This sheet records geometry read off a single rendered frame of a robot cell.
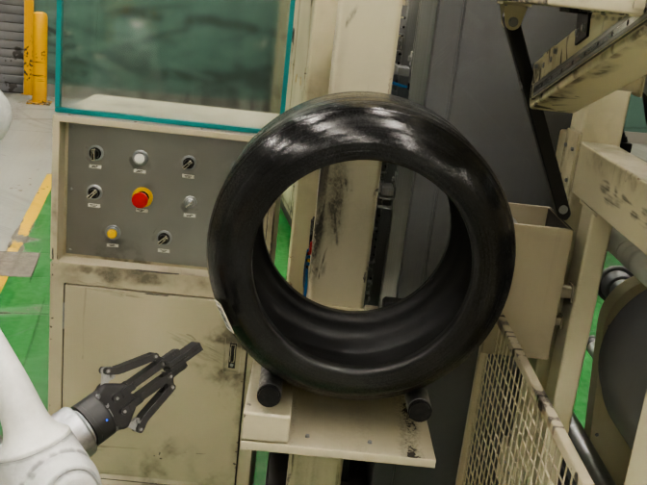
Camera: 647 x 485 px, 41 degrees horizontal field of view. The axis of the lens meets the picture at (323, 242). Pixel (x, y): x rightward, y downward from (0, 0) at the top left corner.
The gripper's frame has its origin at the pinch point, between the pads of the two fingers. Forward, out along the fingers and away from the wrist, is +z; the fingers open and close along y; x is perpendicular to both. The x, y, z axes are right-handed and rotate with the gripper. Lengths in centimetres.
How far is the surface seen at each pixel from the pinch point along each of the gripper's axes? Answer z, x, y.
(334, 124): 34.5, 21.0, -24.9
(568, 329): 75, 16, 41
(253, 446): 6.0, -4.1, 24.0
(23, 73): 363, -871, -100
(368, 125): 38, 25, -23
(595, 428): 91, -1, 82
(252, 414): 8.0, -2.4, 18.0
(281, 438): 10.0, -0.4, 24.7
